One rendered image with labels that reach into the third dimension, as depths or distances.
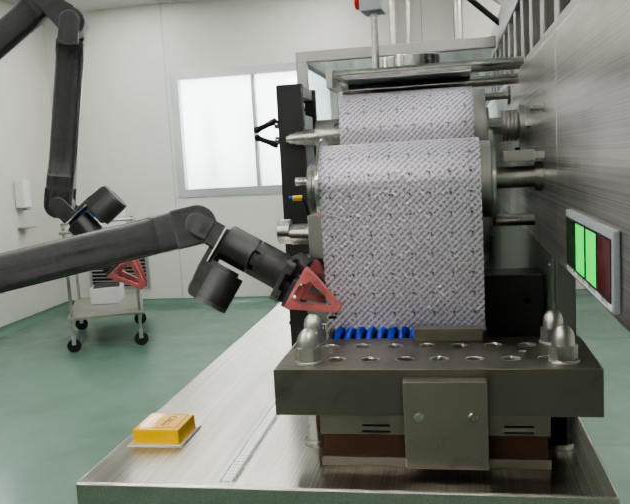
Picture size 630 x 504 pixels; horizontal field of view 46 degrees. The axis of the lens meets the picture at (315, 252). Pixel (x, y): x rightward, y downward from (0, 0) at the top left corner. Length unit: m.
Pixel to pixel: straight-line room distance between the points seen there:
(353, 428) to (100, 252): 0.45
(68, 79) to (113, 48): 5.74
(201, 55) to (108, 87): 0.96
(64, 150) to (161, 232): 0.60
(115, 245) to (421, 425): 0.51
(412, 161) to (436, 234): 0.11
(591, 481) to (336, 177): 0.53
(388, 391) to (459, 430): 0.10
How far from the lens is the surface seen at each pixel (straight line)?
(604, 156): 0.71
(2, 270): 1.15
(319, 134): 1.39
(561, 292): 1.13
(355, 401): 0.95
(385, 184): 1.09
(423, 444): 0.94
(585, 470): 0.99
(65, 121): 1.67
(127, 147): 7.29
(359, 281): 1.11
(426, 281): 1.10
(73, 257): 1.13
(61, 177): 1.67
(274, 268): 1.10
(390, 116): 1.33
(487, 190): 1.10
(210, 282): 1.12
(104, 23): 7.47
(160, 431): 1.10
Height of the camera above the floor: 1.29
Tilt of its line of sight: 7 degrees down
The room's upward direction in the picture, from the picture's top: 3 degrees counter-clockwise
